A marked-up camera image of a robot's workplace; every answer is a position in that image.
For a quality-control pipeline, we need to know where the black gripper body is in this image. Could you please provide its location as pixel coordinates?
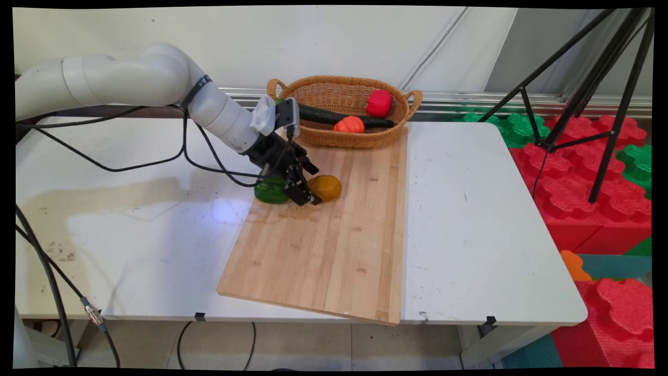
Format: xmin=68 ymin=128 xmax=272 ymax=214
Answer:
xmin=242 ymin=133 xmax=306 ymax=179

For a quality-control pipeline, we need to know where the grey table leg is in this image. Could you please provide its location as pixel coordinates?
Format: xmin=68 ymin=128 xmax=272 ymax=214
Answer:
xmin=459 ymin=324 xmax=555 ymax=369

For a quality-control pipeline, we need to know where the orange foam piece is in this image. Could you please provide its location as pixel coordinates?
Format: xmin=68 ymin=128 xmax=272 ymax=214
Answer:
xmin=560 ymin=250 xmax=593 ymax=283

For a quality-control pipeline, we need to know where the black tripod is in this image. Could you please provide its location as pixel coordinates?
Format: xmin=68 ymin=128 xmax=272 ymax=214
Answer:
xmin=478 ymin=7 xmax=655 ymax=204

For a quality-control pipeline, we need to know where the aluminium wall rail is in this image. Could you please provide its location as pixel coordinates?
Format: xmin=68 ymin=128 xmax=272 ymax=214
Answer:
xmin=217 ymin=85 xmax=653 ymax=119

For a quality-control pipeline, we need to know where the bamboo cutting board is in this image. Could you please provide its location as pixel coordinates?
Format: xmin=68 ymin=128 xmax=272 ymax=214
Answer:
xmin=217 ymin=123 xmax=409 ymax=326

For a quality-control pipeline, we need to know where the black cable on floor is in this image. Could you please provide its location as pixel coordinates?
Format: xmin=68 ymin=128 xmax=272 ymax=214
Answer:
xmin=176 ymin=321 xmax=257 ymax=370

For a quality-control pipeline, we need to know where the woven wicker basket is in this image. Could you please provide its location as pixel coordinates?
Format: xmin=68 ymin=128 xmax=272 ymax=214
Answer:
xmin=267 ymin=75 xmax=424 ymax=149

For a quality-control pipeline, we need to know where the green bell pepper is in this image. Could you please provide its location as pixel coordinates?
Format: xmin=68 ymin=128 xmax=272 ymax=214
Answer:
xmin=254 ymin=175 xmax=291 ymax=205

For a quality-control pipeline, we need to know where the black cable with metal connector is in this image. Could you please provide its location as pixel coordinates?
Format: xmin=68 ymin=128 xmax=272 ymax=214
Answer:
xmin=16 ymin=225 xmax=122 ymax=368

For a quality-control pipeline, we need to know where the orange tomato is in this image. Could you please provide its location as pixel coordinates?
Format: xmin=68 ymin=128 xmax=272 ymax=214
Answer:
xmin=333 ymin=115 xmax=365 ymax=134

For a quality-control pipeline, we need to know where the yellow bell pepper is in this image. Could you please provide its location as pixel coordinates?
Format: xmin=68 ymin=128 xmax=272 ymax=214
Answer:
xmin=307 ymin=174 xmax=342 ymax=203

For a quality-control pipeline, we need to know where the teal foam mat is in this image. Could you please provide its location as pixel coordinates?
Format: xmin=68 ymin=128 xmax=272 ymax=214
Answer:
xmin=578 ymin=254 xmax=653 ymax=281

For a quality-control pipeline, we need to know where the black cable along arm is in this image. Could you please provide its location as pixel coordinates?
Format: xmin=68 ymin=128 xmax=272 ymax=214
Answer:
xmin=16 ymin=104 xmax=188 ymax=173

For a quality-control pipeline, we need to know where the thick black cable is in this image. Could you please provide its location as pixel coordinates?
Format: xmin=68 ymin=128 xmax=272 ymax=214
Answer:
xmin=16 ymin=205 xmax=78 ymax=367

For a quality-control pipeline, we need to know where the dark green cucumber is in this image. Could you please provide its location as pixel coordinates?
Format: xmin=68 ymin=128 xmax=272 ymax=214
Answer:
xmin=296 ymin=102 xmax=396 ymax=129

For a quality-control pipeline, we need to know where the black cable looping to gripper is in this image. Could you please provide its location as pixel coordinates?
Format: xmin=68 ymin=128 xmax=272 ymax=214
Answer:
xmin=180 ymin=102 xmax=285 ymax=189

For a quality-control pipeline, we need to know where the green foam block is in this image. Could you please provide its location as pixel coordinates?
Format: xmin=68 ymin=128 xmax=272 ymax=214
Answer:
xmin=453 ymin=111 xmax=552 ymax=149
xmin=616 ymin=144 xmax=653 ymax=200

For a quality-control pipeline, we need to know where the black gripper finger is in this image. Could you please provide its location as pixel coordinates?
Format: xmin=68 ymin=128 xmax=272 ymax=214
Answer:
xmin=284 ymin=169 xmax=322 ymax=206
xmin=295 ymin=154 xmax=320 ymax=176

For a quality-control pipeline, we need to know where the black and white wrist camera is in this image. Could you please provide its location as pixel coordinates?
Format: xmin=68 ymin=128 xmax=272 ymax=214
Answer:
xmin=275 ymin=98 xmax=301 ymax=139

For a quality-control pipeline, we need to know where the large red foam block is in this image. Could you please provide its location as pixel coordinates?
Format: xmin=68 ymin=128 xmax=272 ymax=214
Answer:
xmin=509 ymin=115 xmax=653 ymax=255

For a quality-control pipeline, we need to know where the red bell pepper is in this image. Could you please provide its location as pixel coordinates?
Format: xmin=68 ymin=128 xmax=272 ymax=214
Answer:
xmin=366 ymin=89 xmax=393 ymax=118

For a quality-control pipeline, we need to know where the thin black tripod cable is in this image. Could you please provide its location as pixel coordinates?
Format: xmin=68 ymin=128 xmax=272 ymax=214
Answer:
xmin=532 ymin=149 xmax=550 ymax=199

